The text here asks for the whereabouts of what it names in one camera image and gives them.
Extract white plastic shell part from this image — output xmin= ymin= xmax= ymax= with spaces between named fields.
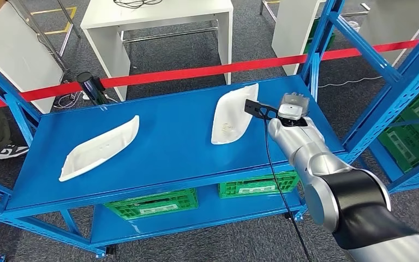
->
xmin=58 ymin=115 xmax=140 ymax=183
xmin=211 ymin=83 xmax=260 ymax=145

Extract yellow floor tape square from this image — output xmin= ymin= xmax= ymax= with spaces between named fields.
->
xmin=30 ymin=6 xmax=77 ymax=36

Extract person's black white shoe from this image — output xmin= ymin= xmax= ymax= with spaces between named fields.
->
xmin=0 ymin=144 xmax=29 ymax=161

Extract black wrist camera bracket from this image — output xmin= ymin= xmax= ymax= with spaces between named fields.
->
xmin=244 ymin=99 xmax=280 ymax=121

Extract black stanchion post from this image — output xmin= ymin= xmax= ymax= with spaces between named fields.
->
xmin=76 ymin=72 xmax=107 ymax=106

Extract black coiled cable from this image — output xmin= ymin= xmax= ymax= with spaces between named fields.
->
xmin=112 ymin=0 xmax=163 ymax=10

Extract white floor cable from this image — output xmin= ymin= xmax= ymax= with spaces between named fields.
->
xmin=318 ymin=76 xmax=383 ymax=88

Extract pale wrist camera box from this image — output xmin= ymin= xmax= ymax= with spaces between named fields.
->
xmin=277 ymin=104 xmax=304 ymax=121

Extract white cabinet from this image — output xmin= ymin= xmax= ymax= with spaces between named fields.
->
xmin=0 ymin=3 xmax=65 ymax=115

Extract chrome metal frame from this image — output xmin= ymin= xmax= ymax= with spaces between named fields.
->
xmin=9 ymin=0 xmax=82 ymax=71

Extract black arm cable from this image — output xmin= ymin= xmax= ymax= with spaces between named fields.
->
xmin=264 ymin=117 xmax=313 ymax=262

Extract red barrier belt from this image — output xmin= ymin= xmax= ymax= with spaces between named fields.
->
xmin=0 ymin=39 xmax=419 ymax=112

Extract tangled thin floor cables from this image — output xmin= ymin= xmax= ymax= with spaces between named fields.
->
xmin=52 ymin=92 xmax=83 ymax=109

